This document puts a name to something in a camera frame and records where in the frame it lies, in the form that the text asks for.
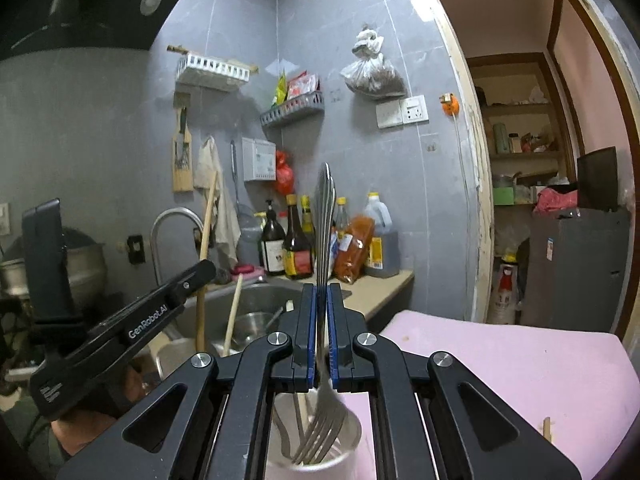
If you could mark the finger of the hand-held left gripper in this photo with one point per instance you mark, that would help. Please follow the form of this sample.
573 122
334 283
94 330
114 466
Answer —
192 280

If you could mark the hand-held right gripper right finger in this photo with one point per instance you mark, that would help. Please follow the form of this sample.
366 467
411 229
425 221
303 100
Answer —
332 340

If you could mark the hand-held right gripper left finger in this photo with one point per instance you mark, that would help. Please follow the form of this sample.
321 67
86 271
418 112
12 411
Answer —
313 340

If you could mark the white plastic utensil holder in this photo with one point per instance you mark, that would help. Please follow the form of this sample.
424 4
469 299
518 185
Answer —
345 440

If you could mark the steel fork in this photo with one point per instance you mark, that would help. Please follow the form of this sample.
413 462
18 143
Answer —
324 220

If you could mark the person's left hand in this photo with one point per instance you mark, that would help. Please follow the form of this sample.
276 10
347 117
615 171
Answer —
90 435

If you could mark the steel faucet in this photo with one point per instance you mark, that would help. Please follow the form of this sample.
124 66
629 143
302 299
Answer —
160 230

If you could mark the steel sink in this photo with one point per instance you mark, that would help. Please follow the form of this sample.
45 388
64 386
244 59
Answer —
260 300

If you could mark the dark soy sauce bottle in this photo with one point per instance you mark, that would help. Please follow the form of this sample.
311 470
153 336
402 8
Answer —
297 260

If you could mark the black pump bottle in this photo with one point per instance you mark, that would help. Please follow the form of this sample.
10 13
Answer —
272 255

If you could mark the steel cooking pot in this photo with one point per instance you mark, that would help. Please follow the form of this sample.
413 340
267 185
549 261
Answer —
85 270

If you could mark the orange snack packet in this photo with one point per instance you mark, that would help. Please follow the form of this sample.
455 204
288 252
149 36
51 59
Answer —
357 245

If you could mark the dark oil jug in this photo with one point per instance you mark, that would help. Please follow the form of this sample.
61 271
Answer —
385 255

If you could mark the wooden knife rack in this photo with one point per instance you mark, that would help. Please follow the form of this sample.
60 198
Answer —
182 175

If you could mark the hanging beige towel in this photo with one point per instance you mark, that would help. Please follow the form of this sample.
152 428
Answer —
207 170

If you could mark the yellow label sauce bottle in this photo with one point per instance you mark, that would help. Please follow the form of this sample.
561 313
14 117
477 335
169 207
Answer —
307 220

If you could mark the clear bottle yellow cap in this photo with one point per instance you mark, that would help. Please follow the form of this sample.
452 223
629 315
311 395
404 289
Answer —
341 217

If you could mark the red plastic bag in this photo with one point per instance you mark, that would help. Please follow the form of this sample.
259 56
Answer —
284 175

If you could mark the pink floral tablecloth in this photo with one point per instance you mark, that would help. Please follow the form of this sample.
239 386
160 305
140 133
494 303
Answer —
500 360

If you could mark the red label bottle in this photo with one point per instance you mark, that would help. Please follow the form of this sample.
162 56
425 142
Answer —
505 295

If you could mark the yellow snack packet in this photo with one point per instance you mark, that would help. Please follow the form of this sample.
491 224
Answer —
281 90

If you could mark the red snack packet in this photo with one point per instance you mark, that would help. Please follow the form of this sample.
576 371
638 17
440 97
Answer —
302 86

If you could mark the green box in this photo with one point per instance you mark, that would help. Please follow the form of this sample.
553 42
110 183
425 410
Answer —
503 196

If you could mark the wooden rolling pin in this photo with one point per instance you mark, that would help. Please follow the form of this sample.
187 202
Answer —
175 49

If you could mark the small pot on shelf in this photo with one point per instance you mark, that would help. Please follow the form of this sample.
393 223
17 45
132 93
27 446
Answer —
506 181

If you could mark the grey cabinet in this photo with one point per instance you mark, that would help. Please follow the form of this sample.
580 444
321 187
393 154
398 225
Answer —
575 270

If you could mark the green canister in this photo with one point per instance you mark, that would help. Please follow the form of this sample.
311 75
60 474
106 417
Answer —
499 139

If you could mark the orange plug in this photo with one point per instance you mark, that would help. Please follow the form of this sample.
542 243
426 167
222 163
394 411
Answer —
448 104

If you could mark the red cloth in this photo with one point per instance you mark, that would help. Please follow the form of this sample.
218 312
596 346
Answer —
555 200

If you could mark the hanging clear plastic bag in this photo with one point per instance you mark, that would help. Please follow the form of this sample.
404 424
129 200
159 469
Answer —
372 77

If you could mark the glass jar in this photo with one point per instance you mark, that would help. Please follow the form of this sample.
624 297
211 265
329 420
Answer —
513 143

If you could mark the black range hood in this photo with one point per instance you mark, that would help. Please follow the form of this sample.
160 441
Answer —
75 10

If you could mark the wooden shelf cabinet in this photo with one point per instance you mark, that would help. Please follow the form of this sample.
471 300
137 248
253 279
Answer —
520 107

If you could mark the black monitor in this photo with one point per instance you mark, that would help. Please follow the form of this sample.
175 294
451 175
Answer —
597 180

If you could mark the black wall outlet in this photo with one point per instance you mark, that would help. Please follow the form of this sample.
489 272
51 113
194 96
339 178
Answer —
136 250

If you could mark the white wall box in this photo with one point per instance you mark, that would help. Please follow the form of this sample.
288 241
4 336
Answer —
259 160

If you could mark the grey wall shelf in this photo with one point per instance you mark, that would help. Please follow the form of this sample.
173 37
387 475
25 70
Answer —
292 110

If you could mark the white wall basket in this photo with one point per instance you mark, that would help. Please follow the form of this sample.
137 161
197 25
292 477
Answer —
215 67

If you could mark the wooden door frame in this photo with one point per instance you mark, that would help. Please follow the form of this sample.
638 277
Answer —
480 185

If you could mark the white wall switch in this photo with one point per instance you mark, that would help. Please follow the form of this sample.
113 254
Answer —
389 115

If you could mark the white wall socket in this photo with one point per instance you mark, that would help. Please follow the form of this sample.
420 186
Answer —
415 109

